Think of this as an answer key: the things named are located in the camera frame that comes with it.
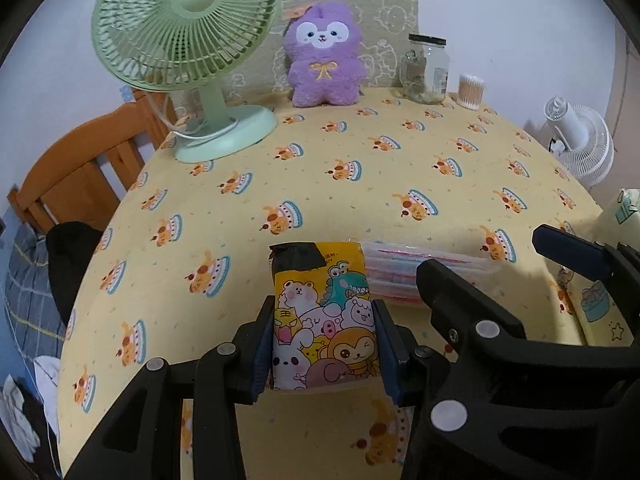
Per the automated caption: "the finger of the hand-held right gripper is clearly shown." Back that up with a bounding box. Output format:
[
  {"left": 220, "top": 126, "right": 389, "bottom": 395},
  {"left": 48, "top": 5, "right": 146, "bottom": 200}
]
[
  {"left": 400, "top": 259, "right": 551, "bottom": 480},
  {"left": 532, "top": 225, "right": 640, "bottom": 283}
]

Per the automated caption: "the purple plush toy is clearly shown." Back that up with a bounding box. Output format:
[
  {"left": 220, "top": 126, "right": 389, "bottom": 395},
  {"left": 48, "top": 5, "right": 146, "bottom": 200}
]
[{"left": 282, "top": 1, "right": 365, "bottom": 108}]

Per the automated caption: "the cotton swab container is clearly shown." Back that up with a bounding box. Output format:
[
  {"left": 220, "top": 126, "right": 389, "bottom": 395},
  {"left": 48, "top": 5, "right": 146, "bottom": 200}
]
[{"left": 456, "top": 74, "right": 485, "bottom": 111}]

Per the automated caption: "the green desk fan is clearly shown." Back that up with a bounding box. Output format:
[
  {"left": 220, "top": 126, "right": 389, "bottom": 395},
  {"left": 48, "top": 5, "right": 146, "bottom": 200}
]
[{"left": 91, "top": 0, "right": 280, "bottom": 163}]

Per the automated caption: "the wooden chair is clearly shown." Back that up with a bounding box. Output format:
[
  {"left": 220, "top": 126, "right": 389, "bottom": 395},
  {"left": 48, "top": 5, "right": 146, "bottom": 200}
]
[{"left": 7, "top": 87, "right": 178, "bottom": 233}]

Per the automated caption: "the cartoon animal tissue pack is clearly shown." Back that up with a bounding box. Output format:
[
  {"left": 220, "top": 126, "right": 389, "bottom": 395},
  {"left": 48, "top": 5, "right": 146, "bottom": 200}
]
[{"left": 269, "top": 241, "right": 383, "bottom": 393}]

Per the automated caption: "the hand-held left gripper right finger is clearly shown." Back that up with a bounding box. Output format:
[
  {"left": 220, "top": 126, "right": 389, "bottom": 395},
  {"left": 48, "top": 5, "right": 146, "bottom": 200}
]
[{"left": 372, "top": 300, "right": 453, "bottom": 409}]

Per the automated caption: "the white fan cord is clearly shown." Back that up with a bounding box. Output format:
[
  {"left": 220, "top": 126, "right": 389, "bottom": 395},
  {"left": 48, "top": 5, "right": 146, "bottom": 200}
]
[{"left": 145, "top": 89, "right": 242, "bottom": 142}]

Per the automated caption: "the white cloth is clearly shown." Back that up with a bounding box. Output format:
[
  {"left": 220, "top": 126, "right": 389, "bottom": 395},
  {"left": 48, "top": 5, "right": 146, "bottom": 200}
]
[
  {"left": 0, "top": 375, "right": 41, "bottom": 456},
  {"left": 32, "top": 355, "right": 63, "bottom": 411}
]

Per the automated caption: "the yellow printed tablecloth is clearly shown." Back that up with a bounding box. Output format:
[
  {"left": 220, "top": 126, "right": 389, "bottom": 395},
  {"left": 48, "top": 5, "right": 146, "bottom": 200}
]
[{"left": 56, "top": 87, "right": 640, "bottom": 480}]

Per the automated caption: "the glass jar with black lid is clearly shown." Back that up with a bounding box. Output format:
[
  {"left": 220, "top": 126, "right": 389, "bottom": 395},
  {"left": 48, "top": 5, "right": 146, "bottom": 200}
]
[{"left": 400, "top": 33, "right": 451, "bottom": 105}]

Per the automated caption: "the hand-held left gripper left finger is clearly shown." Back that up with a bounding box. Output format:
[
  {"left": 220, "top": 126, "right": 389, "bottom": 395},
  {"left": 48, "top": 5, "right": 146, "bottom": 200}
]
[{"left": 65, "top": 296, "right": 277, "bottom": 480}]

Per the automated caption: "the blue plaid bedding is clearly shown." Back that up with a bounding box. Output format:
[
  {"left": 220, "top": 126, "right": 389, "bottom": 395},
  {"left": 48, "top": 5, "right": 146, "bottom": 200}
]
[{"left": 0, "top": 220, "right": 68, "bottom": 361}]

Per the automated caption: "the clear plastic packet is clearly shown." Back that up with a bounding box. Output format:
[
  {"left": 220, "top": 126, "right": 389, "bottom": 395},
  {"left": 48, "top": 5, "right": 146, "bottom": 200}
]
[{"left": 360, "top": 241, "right": 488, "bottom": 307}]

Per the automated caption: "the patterned cushion behind plush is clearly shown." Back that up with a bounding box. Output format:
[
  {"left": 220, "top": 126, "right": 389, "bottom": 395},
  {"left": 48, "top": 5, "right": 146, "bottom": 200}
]
[{"left": 222, "top": 0, "right": 421, "bottom": 106}]

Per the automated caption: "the white standing fan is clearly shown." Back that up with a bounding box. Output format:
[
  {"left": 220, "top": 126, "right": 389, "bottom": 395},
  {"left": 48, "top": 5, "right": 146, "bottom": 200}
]
[{"left": 544, "top": 96, "right": 615, "bottom": 186}]

